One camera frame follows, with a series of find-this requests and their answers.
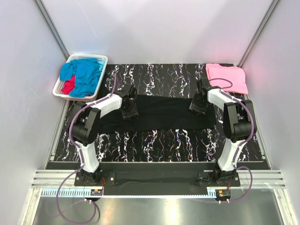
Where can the black t-shirt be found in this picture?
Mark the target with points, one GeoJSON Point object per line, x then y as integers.
{"type": "Point", "coordinates": [158, 113]}

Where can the blue t-shirt in basket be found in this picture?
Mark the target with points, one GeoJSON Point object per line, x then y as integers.
{"type": "Point", "coordinates": [87, 73]}

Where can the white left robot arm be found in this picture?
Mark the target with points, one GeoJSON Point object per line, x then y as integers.
{"type": "Point", "coordinates": [83, 128]}

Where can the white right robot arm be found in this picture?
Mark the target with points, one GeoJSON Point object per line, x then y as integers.
{"type": "Point", "coordinates": [239, 126]}

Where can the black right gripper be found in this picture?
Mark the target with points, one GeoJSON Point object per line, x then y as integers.
{"type": "Point", "coordinates": [200, 111]}

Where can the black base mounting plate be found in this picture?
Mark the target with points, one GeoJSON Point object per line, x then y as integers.
{"type": "Point", "coordinates": [161, 179]}

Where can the folded pink t-shirt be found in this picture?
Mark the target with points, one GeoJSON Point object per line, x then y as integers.
{"type": "Point", "coordinates": [231, 79]}

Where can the aluminium frame rail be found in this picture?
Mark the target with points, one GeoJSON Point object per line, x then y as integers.
{"type": "Point", "coordinates": [62, 183]}

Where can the red t-shirt in basket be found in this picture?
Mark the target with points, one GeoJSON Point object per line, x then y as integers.
{"type": "Point", "coordinates": [69, 85]}

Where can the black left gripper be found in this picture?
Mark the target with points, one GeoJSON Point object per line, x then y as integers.
{"type": "Point", "coordinates": [133, 113]}

